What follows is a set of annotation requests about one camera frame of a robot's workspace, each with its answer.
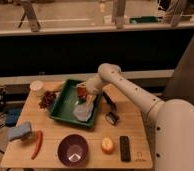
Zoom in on white cup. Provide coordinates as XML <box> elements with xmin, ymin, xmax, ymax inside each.
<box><xmin>30</xmin><ymin>80</ymin><xmax>44</xmax><ymax>97</ymax></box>

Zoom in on yellow banana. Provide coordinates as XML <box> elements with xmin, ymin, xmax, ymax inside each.
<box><xmin>50</xmin><ymin>83</ymin><xmax>63</xmax><ymax>92</ymax></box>

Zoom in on red bowl in tray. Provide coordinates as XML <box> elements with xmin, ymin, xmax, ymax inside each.
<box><xmin>76</xmin><ymin>84</ymin><xmax>88</xmax><ymax>100</ymax></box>

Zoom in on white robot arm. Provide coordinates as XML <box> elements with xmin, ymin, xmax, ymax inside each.
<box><xmin>86</xmin><ymin>63</ymin><xmax>194</xmax><ymax>171</ymax></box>

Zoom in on blue sponge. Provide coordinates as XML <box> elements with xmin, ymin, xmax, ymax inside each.
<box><xmin>8</xmin><ymin>122</ymin><xmax>32</xmax><ymax>141</ymax></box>

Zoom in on dark red grapes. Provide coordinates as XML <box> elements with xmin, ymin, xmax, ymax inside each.
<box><xmin>39</xmin><ymin>91</ymin><xmax>56</xmax><ymax>109</ymax></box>

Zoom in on red chili pepper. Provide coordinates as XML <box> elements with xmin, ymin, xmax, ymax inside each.
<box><xmin>31</xmin><ymin>130</ymin><xmax>43</xmax><ymax>160</ymax></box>

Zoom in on black remote control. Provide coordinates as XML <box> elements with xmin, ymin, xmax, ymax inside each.
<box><xmin>120</xmin><ymin>136</ymin><xmax>131</xmax><ymax>162</ymax></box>

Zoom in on wooden table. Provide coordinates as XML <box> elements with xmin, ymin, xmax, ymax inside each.
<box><xmin>1</xmin><ymin>85</ymin><xmax>153</xmax><ymax>169</ymax></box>

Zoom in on orange fruit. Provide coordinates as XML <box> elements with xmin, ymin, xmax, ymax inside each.
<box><xmin>101</xmin><ymin>137</ymin><xmax>115</xmax><ymax>154</ymax></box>

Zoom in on purple bowl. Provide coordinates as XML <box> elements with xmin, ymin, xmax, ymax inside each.
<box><xmin>57</xmin><ymin>134</ymin><xmax>89</xmax><ymax>167</ymax></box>

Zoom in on black dish brush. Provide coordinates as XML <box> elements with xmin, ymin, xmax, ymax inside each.
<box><xmin>103</xmin><ymin>92</ymin><xmax>119</xmax><ymax>125</ymax></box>

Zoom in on blue box beside table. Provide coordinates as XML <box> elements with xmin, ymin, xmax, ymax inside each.
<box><xmin>5</xmin><ymin>108</ymin><xmax>22</xmax><ymax>127</ymax></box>

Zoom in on green object behind glass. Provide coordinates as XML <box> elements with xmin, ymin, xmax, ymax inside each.
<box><xmin>129</xmin><ymin>16</ymin><xmax>159</xmax><ymax>24</ymax></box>

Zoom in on green plastic tray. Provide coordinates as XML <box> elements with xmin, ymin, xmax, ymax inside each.
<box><xmin>49</xmin><ymin>79</ymin><xmax>101</xmax><ymax>128</ymax></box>

